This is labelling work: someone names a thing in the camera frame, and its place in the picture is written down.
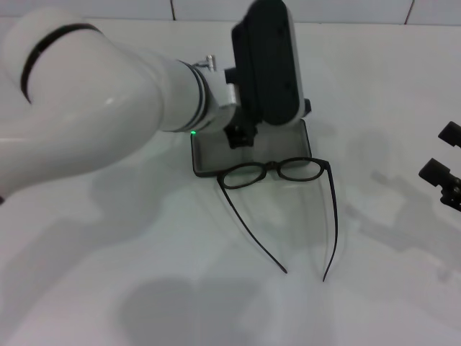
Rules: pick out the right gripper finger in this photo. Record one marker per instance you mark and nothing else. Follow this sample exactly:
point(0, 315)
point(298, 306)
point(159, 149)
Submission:
point(437, 173)
point(452, 135)

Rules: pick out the black glasses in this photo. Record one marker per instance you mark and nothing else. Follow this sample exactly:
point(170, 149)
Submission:
point(273, 166)

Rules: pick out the black glasses case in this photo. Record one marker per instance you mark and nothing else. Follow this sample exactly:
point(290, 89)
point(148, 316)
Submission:
point(216, 158)

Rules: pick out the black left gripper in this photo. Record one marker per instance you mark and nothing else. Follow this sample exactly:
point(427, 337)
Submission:
point(239, 137)

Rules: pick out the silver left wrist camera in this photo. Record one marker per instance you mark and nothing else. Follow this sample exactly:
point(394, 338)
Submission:
point(266, 65)

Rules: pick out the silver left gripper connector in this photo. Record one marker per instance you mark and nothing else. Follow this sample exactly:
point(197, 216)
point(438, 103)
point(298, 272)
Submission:
point(210, 61)

